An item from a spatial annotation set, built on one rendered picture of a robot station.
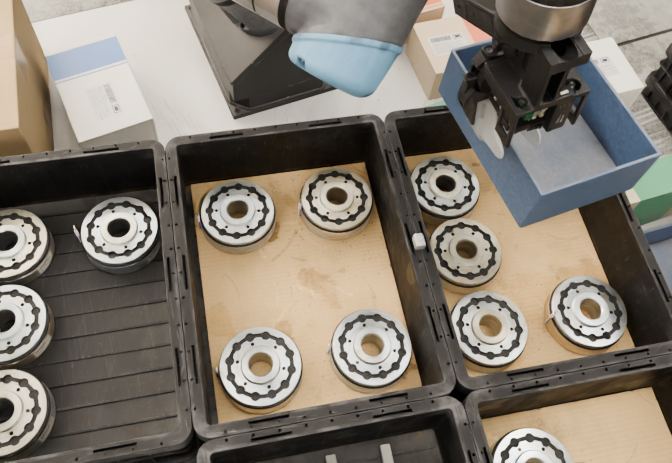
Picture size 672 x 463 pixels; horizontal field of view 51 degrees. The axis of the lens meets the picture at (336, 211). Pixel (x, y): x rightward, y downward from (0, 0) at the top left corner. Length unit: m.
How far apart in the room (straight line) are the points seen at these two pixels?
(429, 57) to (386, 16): 0.77
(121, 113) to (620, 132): 0.74
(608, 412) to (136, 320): 0.62
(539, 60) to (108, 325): 0.64
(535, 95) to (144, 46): 0.92
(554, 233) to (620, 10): 1.72
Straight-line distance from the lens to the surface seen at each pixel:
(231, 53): 1.20
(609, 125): 0.86
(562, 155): 0.85
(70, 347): 0.97
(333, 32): 0.52
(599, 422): 0.99
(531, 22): 0.57
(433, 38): 1.32
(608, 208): 1.04
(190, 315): 0.85
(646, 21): 2.73
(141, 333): 0.96
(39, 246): 1.00
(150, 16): 1.44
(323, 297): 0.96
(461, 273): 0.97
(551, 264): 1.05
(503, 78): 0.64
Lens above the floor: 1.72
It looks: 61 degrees down
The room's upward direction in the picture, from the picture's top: 9 degrees clockwise
